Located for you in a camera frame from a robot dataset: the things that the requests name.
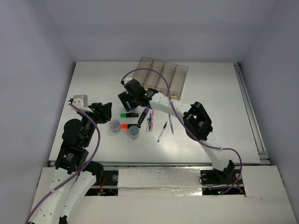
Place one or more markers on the purple highlighter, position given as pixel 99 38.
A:
pixel 143 115

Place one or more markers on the orange highlighter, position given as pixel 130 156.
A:
pixel 127 126

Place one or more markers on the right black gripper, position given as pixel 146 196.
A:
pixel 125 97

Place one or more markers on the clear drawer bin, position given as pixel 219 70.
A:
pixel 167 72
pixel 152 77
pixel 144 64
pixel 178 81

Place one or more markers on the pink gel pen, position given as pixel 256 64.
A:
pixel 152 121

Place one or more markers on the blue capped pen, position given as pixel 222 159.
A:
pixel 147 125

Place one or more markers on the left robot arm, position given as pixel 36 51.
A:
pixel 74 173

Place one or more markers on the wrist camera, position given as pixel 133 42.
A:
pixel 80 102
pixel 126 80

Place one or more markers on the paperclip jar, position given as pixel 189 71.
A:
pixel 133 132
pixel 115 126

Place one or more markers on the grey blue pen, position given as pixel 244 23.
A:
pixel 171 124

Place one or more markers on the right aluminium rail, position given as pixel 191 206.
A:
pixel 261 149

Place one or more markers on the green highlighter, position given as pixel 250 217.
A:
pixel 129 115

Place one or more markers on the foil covered front board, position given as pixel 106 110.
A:
pixel 159 182

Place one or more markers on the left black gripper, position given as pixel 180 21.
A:
pixel 100 112

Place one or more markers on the blue ballpoint pen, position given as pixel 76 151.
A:
pixel 162 131

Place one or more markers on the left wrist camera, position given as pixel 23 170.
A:
pixel 80 102

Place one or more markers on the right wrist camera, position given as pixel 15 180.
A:
pixel 126 80

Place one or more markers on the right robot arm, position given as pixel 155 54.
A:
pixel 195 120

